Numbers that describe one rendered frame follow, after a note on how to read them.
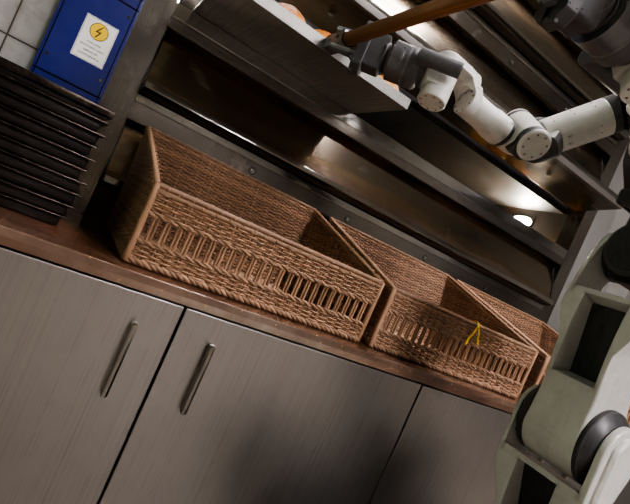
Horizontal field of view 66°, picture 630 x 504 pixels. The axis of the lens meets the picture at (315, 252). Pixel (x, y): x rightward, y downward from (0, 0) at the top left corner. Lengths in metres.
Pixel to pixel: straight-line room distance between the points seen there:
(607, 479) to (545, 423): 0.12
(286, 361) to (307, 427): 0.17
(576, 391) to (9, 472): 0.97
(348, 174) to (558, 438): 0.97
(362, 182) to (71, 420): 1.09
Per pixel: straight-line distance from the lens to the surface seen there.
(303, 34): 1.23
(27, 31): 1.41
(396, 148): 1.68
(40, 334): 0.90
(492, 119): 1.21
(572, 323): 1.03
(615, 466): 1.00
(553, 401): 1.02
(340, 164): 1.58
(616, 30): 0.82
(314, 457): 1.14
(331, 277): 1.04
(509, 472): 1.07
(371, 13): 1.49
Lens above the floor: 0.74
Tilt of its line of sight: level
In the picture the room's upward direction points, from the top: 24 degrees clockwise
